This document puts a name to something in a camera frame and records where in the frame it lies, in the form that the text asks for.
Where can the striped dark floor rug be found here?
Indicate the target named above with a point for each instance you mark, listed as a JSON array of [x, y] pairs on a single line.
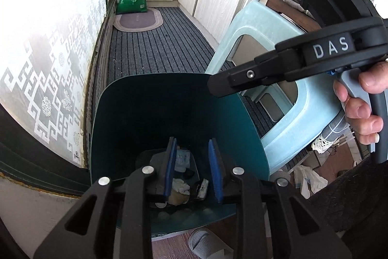
[[169, 43]]

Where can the beige paper bag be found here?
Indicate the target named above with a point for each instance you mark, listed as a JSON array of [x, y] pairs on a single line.
[[177, 199]]

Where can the dark teal trash bin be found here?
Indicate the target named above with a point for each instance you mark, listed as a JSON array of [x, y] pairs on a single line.
[[136, 113]]

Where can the grey slipper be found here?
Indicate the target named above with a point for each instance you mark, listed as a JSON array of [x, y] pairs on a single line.
[[203, 242]]

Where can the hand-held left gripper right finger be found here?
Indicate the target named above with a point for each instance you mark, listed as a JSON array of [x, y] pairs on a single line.
[[215, 174]]

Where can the person's right hand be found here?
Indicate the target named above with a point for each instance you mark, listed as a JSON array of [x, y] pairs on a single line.
[[360, 108]]

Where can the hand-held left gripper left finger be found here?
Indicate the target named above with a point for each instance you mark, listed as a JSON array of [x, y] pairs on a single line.
[[169, 168]]

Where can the white plastic bag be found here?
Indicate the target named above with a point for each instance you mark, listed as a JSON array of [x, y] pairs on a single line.
[[309, 180]]

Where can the light blue plastic stool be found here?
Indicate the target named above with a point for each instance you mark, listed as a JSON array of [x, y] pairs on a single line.
[[291, 131]]

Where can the patterned frosted sliding door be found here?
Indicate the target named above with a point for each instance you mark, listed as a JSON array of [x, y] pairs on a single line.
[[60, 49]]

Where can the white tissue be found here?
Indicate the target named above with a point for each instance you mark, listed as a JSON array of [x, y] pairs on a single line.
[[181, 186]]

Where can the oval grey mat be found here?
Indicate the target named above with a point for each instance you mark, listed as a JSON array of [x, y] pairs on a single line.
[[136, 20]]

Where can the person's dark clothing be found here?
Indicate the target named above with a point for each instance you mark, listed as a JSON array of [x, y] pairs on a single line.
[[348, 207]]

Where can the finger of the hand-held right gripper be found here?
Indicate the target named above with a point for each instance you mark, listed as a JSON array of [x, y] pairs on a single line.
[[236, 78]]

